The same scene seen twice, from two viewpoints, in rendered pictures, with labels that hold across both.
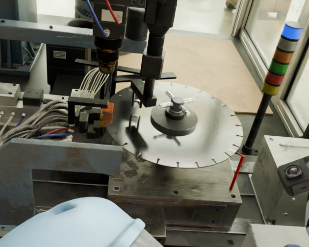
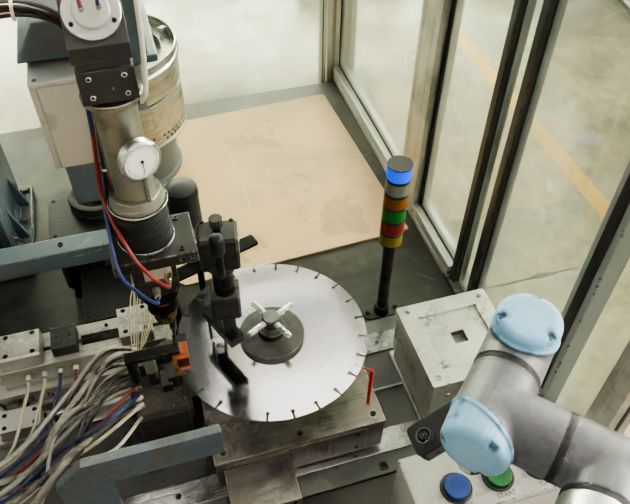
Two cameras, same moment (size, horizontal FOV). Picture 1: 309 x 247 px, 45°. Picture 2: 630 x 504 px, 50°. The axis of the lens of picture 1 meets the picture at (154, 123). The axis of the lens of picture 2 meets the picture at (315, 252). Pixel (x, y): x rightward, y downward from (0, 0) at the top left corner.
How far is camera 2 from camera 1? 0.44 m
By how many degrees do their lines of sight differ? 12
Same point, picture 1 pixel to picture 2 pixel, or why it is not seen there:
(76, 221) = not seen: outside the picture
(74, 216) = not seen: outside the picture
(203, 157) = (322, 390)
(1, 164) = (73, 490)
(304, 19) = (420, 96)
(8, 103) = (34, 363)
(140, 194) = (255, 452)
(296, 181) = (427, 449)
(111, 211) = not seen: outside the picture
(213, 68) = (306, 165)
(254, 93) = (375, 197)
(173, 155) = (285, 399)
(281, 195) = (432, 395)
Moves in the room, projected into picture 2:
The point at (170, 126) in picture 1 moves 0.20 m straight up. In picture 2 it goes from (271, 354) to (265, 275)
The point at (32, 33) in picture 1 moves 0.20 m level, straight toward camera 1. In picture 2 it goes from (37, 263) to (70, 346)
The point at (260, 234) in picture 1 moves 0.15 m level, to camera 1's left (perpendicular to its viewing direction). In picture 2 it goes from (412, 472) to (317, 485)
